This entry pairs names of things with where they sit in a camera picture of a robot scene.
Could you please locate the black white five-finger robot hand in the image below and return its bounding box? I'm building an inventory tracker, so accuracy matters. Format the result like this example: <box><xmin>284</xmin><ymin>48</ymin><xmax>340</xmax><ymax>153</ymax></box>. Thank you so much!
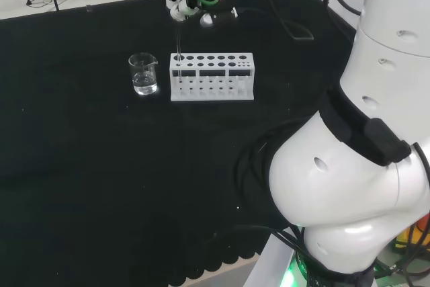
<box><xmin>165</xmin><ymin>0</ymin><xmax>240</xmax><ymax>28</ymax></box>

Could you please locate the white test tube rack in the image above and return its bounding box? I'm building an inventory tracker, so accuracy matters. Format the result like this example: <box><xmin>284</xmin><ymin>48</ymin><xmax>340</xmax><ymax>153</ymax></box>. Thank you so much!
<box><xmin>169</xmin><ymin>52</ymin><xmax>256</xmax><ymax>103</ymax></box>

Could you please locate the clear glass beaker with water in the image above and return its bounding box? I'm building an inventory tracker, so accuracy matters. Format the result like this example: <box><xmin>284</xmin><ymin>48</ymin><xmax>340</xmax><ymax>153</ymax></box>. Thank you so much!
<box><xmin>128</xmin><ymin>52</ymin><xmax>160</xmax><ymax>97</ymax></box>

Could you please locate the black bench cloth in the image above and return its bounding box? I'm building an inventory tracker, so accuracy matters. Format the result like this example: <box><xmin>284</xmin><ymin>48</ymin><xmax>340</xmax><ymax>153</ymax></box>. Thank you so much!
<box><xmin>0</xmin><ymin>0</ymin><xmax>357</xmax><ymax>287</ymax></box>

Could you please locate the yellow stop button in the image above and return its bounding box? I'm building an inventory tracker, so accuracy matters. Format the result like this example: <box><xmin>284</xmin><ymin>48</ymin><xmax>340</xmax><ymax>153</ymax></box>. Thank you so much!
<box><xmin>394</xmin><ymin>221</ymin><xmax>430</xmax><ymax>253</ymax></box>

